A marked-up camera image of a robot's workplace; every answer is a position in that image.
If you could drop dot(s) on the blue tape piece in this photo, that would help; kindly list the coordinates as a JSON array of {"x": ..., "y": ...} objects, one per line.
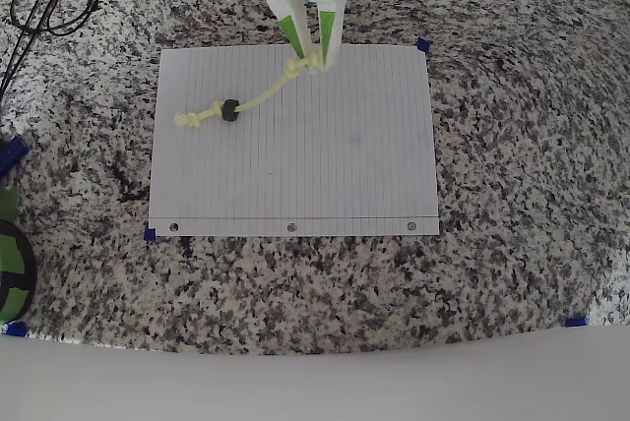
[
  {"x": 576, "y": 321},
  {"x": 424, "y": 45},
  {"x": 16, "y": 329},
  {"x": 150, "y": 234}
]

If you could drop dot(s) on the lined paper sheet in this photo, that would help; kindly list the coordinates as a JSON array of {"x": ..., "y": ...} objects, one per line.
[{"x": 320, "y": 155}]

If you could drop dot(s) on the green tape strip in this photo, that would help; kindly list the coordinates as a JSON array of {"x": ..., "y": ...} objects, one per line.
[{"x": 7, "y": 202}]

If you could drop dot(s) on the black and green camera stand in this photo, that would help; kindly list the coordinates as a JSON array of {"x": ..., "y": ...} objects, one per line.
[{"x": 10, "y": 254}]

